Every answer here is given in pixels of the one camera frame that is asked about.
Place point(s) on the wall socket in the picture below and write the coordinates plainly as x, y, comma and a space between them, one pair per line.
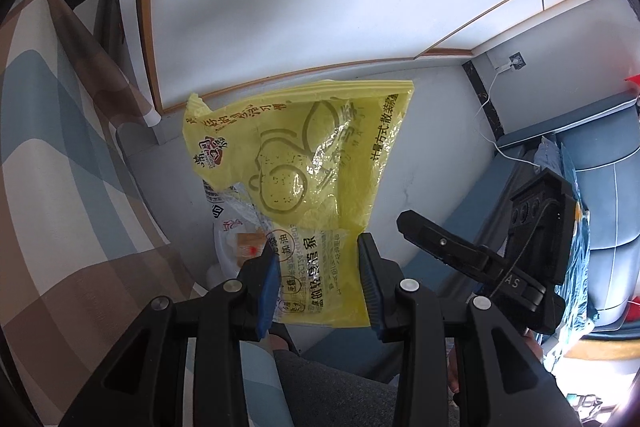
517, 61

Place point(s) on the checkered tablecloth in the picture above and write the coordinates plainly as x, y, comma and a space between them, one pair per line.
60, 157

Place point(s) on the white trash bin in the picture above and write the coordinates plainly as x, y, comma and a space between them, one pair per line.
222, 257

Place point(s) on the blue bed frame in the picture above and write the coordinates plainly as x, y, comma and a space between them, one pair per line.
590, 147

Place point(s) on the black marble trim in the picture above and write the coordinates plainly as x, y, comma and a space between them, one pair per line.
482, 102

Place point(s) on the yellow plastic bag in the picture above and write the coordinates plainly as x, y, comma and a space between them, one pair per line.
300, 147

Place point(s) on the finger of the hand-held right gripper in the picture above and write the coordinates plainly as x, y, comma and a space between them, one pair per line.
440, 242

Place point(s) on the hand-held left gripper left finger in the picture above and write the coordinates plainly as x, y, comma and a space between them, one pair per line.
267, 297

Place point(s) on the person's right leg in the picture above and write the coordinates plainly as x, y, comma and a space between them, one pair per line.
340, 392

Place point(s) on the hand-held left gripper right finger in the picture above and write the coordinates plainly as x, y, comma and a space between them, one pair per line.
372, 282

